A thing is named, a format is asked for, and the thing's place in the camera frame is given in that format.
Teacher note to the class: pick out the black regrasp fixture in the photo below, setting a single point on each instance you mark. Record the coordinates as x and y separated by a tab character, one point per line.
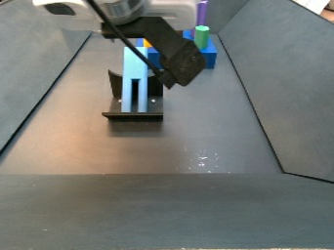
154	113

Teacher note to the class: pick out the purple star peg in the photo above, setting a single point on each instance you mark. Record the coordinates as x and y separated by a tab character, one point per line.
201	12

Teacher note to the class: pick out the light blue forked peg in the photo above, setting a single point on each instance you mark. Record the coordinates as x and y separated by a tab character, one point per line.
134	78

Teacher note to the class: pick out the green hexagon peg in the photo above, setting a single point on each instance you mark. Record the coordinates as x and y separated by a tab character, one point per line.
202	31

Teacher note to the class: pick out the orange peg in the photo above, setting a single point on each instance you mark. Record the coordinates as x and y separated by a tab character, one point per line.
146	44

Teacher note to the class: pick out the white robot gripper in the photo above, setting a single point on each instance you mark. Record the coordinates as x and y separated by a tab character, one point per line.
74	15

